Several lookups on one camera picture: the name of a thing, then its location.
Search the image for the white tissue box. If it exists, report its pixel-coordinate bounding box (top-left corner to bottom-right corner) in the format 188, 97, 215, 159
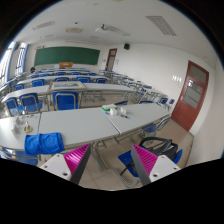
102, 104, 117, 111

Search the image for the red-brown far door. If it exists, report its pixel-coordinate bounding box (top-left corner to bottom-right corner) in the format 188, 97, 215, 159
105, 48, 117, 71

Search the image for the orange lectern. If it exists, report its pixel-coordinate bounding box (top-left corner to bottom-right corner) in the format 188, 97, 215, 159
59, 62, 73, 68

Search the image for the grey desk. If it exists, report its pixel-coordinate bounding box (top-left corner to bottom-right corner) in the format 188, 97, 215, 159
102, 103, 169, 134
0, 113, 41, 150
39, 108, 119, 148

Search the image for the red-brown near door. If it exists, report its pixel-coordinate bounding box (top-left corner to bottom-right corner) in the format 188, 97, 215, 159
172, 61, 209, 131

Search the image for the ceiling projector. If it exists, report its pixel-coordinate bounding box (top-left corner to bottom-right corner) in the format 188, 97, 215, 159
95, 24, 108, 32

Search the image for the framed board on desk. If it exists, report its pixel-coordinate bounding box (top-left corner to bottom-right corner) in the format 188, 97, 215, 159
49, 81, 85, 91

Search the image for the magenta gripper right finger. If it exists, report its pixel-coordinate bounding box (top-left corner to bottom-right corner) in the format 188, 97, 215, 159
131, 144, 158, 186

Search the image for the blue chair behind right desk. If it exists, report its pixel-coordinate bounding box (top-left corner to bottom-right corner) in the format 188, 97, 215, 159
142, 117, 170, 137

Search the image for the blue chair left second row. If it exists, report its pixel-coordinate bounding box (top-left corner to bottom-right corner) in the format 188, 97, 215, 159
19, 92, 43, 113

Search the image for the black bag on chair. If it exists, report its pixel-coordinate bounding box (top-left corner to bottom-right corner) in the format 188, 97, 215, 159
139, 137, 178, 160

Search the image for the grey front desk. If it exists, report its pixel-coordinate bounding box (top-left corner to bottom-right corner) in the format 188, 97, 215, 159
39, 108, 119, 148

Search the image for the blue towel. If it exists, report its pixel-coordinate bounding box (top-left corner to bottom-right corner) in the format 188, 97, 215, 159
24, 132, 64, 155

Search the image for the black wall speaker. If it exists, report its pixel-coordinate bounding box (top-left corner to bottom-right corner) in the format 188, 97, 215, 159
124, 43, 130, 50

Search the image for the yellow tape roll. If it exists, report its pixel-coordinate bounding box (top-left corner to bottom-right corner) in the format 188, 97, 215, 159
24, 125, 32, 133

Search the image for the grey right desk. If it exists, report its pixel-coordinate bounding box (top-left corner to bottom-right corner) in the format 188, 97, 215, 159
102, 103, 169, 134

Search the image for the blue chair second row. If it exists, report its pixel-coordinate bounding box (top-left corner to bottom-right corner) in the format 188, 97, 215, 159
19, 92, 43, 113
53, 91, 79, 110

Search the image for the blue chair near right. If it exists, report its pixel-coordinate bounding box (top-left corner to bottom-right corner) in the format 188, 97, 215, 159
118, 147, 183, 177

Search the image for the red-brown door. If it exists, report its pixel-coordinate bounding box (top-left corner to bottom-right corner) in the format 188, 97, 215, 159
172, 61, 209, 131
105, 48, 117, 71

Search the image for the window with blue curtain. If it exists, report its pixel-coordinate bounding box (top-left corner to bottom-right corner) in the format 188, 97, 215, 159
0, 41, 28, 86

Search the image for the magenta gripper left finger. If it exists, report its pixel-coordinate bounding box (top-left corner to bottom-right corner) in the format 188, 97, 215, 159
64, 144, 91, 184

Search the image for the green chalkboard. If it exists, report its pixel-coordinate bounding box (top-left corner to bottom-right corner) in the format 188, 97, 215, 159
34, 46, 100, 66

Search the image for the grey left desk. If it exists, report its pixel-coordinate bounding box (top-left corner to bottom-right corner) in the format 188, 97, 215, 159
0, 113, 41, 150

